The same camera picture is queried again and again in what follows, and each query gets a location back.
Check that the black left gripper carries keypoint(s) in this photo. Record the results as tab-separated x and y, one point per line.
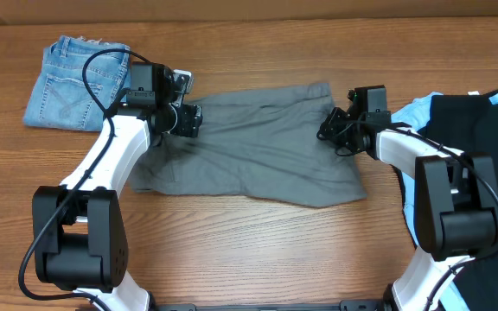
191	117

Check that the grey cotton shorts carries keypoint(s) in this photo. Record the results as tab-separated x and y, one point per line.
258	143

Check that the folded blue denim shorts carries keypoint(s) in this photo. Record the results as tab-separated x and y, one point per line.
73	71

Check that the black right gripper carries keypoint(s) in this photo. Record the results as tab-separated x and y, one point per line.
333	136

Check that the black and blue shirt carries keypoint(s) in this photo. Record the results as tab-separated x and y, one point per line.
468	123

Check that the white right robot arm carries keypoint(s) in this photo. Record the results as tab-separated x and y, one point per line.
455	195

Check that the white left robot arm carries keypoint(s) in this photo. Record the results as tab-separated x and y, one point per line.
80	244

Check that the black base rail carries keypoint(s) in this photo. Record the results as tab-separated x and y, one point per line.
270	306

